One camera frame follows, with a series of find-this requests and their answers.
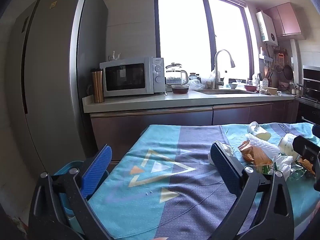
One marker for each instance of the white tissue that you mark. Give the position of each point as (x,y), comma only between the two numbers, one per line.
(283,165)
(227,150)

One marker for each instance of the clear plastic bag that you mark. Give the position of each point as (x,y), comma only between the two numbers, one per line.
(202,80)

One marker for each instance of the black frying pan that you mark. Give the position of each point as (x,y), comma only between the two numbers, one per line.
(312,90)

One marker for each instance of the grey steel refrigerator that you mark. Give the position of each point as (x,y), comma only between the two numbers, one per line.
(50,80)

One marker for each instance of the pink wall cabinet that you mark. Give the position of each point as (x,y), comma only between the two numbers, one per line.
(285,20)

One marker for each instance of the green plastic wrapper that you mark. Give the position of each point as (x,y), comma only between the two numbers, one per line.
(268,168)

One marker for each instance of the blue plastic bin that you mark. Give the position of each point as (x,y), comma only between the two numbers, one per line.
(65,166)

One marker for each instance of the dark food container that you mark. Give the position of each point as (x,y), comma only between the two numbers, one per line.
(180,89)

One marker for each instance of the dark framed window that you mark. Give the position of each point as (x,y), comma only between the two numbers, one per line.
(182,30)

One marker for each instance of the black built-in oven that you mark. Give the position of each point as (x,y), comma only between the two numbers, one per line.
(310,112)

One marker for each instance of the white wall water heater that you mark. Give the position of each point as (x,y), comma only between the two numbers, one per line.
(266,27)

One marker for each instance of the red bowl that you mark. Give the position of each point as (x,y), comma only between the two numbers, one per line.
(250,87)

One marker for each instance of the copper thermos mug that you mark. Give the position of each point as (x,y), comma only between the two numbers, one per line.
(98,87)

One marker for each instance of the small white figurine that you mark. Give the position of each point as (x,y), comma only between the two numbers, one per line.
(113,55)

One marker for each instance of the hanging kitchen utensils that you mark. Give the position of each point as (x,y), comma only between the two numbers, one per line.
(277,62)

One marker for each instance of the brown kitchen base cabinet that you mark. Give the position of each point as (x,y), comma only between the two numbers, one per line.
(150,117)

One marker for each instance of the white plastic wrapper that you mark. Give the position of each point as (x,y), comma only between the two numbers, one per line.
(267,145)

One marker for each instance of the clear plastic wrapper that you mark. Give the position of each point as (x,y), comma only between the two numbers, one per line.
(297,173)

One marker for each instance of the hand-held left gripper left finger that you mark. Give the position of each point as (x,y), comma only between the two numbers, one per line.
(97,170)

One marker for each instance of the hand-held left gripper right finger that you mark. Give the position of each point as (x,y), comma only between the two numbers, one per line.
(225,170)

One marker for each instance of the orange snack wrapper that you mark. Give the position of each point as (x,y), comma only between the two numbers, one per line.
(257,156)

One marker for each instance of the white paper cup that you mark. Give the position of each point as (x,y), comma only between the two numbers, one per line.
(258,131)
(287,145)

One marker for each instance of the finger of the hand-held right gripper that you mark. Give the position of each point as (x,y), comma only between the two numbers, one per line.
(316,130)
(306,150)

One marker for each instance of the glass electric kettle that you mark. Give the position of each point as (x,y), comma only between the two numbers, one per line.
(175,76)

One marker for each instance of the blue grey printed tablecloth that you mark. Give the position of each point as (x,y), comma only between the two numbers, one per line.
(175,192)

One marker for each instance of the steel kitchen faucet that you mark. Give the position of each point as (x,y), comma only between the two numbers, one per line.
(217,67)

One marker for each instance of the white microwave oven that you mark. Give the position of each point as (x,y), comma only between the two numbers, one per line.
(150,80)

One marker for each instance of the kitchen sink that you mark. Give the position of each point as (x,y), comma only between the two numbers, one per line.
(225,91)

